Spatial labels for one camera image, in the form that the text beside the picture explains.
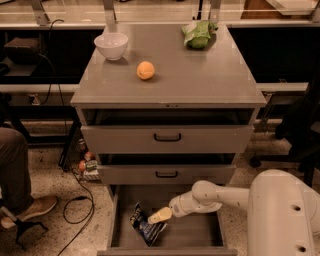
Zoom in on top grey drawer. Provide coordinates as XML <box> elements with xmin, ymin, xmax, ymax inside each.
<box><xmin>82</xmin><ymin>109</ymin><xmax>253</xmax><ymax>154</ymax></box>

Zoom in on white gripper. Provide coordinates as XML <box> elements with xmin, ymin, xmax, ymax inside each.
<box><xmin>148</xmin><ymin>192</ymin><xmax>222</xmax><ymax>224</ymax></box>

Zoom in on grey drawer cabinet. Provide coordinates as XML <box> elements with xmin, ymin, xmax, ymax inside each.
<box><xmin>70</xmin><ymin>22</ymin><xmax>268</xmax><ymax>256</ymax></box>

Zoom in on person's leg brown trousers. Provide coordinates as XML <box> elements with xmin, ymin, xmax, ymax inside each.
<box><xmin>0</xmin><ymin>127</ymin><xmax>33</xmax><ymax>214</ymax></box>

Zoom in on grey drawer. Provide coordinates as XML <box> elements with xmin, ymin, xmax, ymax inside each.
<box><xmin>97</xmin><ymin>185</ymin><xmax>237</xmax><ymax>256</ymax></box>
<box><xmin>82</xmin><ymin>109</ymin><xmax>253</xmax><ymax>154</ymax></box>
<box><xmin>98</xmin><ymin>153</ymin><xmax>235</xmax><ymax>185</ymax></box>

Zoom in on black floor cable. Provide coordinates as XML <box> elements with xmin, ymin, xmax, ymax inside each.
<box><xmin>55</xmin><ymin>166</ymin><xmax>96</xmax><ymax>256</ymax></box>

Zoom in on wire basket with items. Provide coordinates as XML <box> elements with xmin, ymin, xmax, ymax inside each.
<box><xmin>65</xmin><ymin>129</ymin><xmax>100</xmax><ymax>182</ymax></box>

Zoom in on orange fruit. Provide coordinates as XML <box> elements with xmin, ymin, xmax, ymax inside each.
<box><xmin>136</xmin><ymin>61</ymin><xmax>155</xmax><ymax>80</ymax></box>

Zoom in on black stool base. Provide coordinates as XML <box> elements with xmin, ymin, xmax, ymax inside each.
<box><xmin>0</xmin><ymin>199</ymin><xmax>48</xmax><ymax>250</ymax></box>

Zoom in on blue chip bag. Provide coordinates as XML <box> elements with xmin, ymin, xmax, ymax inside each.
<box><xmin>130</xmin><ymin>203</ymin><xmax>167</xmax><ymax>246</ymax></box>

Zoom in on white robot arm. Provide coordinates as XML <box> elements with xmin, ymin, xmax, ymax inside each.
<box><xmin>148</xmin><ymin>169</ymin><xmax>320</xmax><ymax>256</ymax></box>

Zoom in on middle grey drawer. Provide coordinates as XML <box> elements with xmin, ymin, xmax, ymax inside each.
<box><xmin>98</xmin><ymin>153</ymin><xmax>235</xmax><ymax>185</ymax></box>

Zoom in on dark box on shelf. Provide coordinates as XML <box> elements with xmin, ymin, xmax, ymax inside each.
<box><xmin>4</xmin><ymin>37</ymin><xmax>40</xmax><ymax>65</ymax></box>

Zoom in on tan shoe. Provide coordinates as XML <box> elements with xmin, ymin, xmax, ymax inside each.
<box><xmin>16</xmin><ymin>195</ymin><xmax>58</xmax><ymax>222</ymax></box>

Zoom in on bottom grey drawer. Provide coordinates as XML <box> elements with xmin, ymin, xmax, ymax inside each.
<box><xmin>97</xmin><ymin>185</ymin><xmax>237</xmax><ymax>256</ymax></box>

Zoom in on black office chair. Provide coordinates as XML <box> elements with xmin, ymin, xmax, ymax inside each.
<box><xmin>249</xmin><ymin>63</ymin><xmax>320</xmax><ymax>186</ymax></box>

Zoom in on green chip bag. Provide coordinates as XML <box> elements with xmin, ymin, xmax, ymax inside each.
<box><xmin>182</xmin><ymin>20</ymin><xmax>218</xmax><ymax>49</ymax></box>

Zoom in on white bowl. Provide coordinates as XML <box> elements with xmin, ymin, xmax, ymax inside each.
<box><xmin>94</xmin><ymin>32</ymin><xmax>129</xmax><ymax>61</ymax></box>

